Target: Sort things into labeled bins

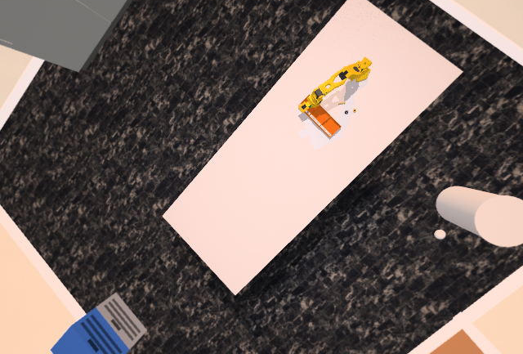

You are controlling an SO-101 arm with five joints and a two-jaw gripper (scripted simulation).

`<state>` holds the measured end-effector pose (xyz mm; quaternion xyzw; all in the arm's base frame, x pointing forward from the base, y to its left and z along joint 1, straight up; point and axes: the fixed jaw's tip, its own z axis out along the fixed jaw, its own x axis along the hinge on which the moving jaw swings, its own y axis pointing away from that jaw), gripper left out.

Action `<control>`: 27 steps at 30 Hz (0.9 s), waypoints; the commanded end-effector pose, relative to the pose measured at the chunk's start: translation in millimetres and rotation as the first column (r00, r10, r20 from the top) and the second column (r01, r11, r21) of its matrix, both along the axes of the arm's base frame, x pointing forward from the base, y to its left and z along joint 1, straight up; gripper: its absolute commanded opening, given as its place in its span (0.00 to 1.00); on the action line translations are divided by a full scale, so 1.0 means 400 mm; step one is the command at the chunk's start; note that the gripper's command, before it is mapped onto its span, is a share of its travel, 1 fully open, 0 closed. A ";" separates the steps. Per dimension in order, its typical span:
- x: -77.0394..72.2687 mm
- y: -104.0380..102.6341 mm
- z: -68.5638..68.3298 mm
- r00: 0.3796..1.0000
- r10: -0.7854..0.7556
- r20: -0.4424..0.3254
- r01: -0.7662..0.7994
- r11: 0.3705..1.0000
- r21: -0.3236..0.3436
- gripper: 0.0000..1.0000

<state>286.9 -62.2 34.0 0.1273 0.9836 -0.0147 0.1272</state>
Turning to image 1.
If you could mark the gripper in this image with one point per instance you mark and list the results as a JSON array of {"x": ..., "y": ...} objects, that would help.
[{"x": 304, "y": 106}]

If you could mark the orange labelled storage bins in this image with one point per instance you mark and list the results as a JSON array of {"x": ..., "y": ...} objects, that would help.
[{"x": 323, "y": 120}]

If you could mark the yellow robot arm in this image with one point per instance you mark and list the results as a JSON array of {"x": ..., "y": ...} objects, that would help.
[{"x": 359, "y": 70}]

